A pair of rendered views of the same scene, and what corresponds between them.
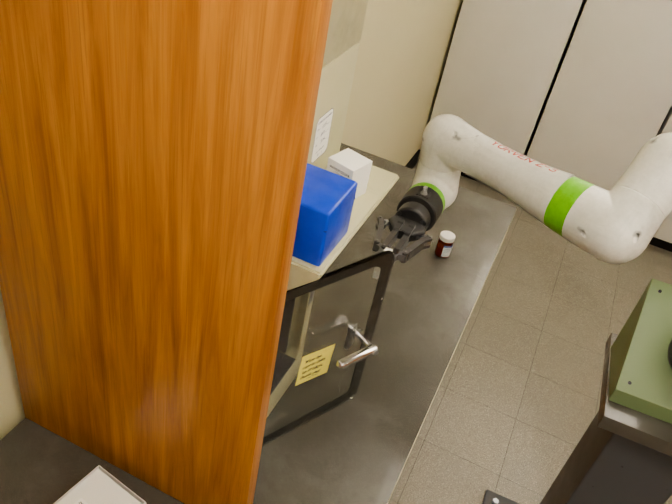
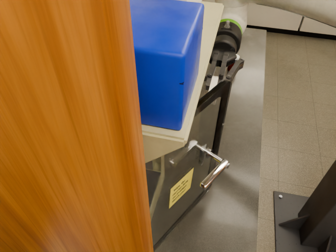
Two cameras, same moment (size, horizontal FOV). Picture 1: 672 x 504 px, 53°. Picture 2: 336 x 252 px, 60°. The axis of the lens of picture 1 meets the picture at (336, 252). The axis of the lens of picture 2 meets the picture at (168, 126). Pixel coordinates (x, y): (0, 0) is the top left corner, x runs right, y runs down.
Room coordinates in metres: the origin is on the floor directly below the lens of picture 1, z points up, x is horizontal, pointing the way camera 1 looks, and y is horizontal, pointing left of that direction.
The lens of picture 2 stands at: (0.51, 0.04, 1.73)
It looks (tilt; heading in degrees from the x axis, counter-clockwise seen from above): 47 degrees down; 357
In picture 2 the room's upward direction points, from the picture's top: straight up
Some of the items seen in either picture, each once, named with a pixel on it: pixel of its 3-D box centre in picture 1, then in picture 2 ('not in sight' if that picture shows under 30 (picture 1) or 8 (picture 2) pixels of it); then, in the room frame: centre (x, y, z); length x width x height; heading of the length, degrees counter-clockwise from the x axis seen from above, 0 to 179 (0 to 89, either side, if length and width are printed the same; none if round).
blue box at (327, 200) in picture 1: (307, 211); (145, 60); (0.77, 0.05, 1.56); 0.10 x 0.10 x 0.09; 73
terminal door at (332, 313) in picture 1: (311, 358); (177, 185); (0.85, 0.00, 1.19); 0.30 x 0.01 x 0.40; 135
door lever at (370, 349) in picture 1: (353, 350); (209, 169); (0.88, -0.07, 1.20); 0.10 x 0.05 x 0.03; 135
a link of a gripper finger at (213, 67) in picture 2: (391, 238); (213, 67); (1.14, -0.11, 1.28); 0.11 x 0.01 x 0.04; 161
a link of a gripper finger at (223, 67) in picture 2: (403, 242); (222, 69); (1.13, -0.13, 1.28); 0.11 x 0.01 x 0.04; 164
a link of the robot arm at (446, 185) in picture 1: (433, 188); (229, 22); (1.37, -0.19, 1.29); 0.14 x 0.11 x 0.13; 162
